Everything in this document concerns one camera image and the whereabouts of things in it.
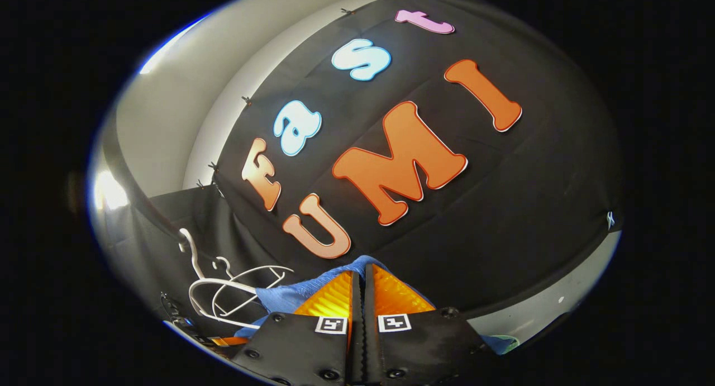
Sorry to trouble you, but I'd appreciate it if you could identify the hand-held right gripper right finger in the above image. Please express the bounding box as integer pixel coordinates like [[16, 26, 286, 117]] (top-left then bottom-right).
[[363, 263, 498, 386]]

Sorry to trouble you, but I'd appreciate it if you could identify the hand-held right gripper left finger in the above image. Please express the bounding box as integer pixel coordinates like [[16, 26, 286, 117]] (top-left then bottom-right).
[[230, 270, 364, 386]]

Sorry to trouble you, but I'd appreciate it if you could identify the blue corduroy jacket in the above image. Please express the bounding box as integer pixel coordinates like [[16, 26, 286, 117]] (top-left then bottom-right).
[[235, 255, 506, 356]]

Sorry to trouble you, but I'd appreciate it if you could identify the ceiling light panel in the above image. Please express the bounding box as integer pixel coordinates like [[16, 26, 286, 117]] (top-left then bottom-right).
[[92, 171, 129, 211]]

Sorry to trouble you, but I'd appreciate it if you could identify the black backdrop cloth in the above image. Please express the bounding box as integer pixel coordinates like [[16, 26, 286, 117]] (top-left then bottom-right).
[[106, 0, 623, 342]]

